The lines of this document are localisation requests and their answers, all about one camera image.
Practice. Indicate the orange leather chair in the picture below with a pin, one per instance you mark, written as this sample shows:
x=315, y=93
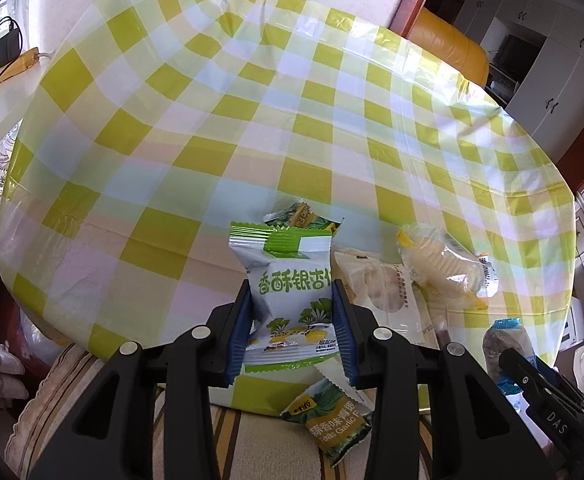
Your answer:
x=450, y=45

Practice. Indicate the green garlic pea packet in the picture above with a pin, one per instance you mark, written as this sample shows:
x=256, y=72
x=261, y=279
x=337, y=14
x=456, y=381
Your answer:
x=336, y=422

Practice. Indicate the white pastry packet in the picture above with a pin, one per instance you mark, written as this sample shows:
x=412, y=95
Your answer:
x=386, y=289

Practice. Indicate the white green ginkgo snack bag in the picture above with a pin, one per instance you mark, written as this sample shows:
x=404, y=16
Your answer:
x=289, y=272

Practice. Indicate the green checkered tablecloth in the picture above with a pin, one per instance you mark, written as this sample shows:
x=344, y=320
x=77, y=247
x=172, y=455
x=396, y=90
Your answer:
x=158, y=123

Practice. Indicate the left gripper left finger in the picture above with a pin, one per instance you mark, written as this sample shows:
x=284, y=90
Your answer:
x=148, y=403

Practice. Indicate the orange power strip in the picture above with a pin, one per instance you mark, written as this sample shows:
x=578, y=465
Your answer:
x=23, y=63

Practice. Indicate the blue pig snack bag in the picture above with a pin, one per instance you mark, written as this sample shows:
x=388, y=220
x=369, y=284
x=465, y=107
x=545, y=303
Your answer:
x=504, y=334

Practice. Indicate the black power adapter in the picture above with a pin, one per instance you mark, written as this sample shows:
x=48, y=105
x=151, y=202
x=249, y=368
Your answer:
x=10, y=47

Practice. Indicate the cream roll clear package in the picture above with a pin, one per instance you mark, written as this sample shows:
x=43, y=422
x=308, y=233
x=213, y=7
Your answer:
x=452, y=277

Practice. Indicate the white cabinet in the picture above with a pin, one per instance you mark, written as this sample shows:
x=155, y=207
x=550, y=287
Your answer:
x=536, y=71

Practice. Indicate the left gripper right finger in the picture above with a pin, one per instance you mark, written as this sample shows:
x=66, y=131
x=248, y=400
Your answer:
x=436, y=410

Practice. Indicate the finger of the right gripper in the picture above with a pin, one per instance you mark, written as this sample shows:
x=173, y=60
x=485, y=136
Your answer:
x=543, y=387

